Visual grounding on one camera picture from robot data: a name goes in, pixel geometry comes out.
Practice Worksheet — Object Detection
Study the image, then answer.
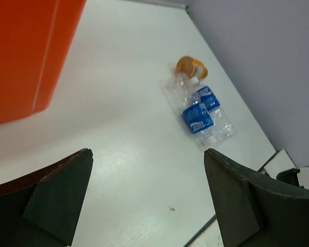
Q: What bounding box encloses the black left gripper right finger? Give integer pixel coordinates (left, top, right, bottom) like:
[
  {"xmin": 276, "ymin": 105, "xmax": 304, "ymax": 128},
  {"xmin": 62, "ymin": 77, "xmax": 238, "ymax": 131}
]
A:
[{"xmin": 204, "ymin": 149, "xmax": 309, "ymax": 246}]

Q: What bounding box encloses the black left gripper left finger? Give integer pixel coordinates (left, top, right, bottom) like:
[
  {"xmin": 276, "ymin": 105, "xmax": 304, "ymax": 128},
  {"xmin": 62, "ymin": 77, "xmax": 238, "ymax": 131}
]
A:
[{"xmin": 0, "ymin": 149, "xmax": 93, "ymax": 246}]

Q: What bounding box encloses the short blue label water bottle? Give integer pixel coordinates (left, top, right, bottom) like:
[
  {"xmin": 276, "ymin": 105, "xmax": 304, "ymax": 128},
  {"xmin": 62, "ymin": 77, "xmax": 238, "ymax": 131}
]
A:
[{"xmin": 189, "ymin": 76, "xmax": 237, "ymax": 145}]

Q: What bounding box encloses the long blue label water bottle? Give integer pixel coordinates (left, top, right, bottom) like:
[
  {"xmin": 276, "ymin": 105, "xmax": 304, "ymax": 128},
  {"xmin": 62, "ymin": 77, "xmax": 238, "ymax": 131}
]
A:
[{"xmin": 165, "ymin": 73, "xmax": 215, "ymax": 145}]

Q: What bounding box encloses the orange bottle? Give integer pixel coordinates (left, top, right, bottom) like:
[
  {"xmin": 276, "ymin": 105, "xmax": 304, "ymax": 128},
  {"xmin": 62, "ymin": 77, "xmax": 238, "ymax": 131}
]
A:
[{"xmin": 175, "ymin": 56, "xmax": 208, "ymax": 80}]

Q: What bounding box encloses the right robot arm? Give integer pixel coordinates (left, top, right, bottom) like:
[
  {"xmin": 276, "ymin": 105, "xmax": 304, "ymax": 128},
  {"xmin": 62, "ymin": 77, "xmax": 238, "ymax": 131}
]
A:
[{"xmin": 276, "ymin": 167, "xmax": 309, "ymax": 190}]

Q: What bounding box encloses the orange plastic bin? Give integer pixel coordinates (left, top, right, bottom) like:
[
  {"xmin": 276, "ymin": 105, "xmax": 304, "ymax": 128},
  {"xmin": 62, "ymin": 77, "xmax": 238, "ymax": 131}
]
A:
[{"xmin": 0, "ymin": 0, "xmax": 85, "ymax": 124}]

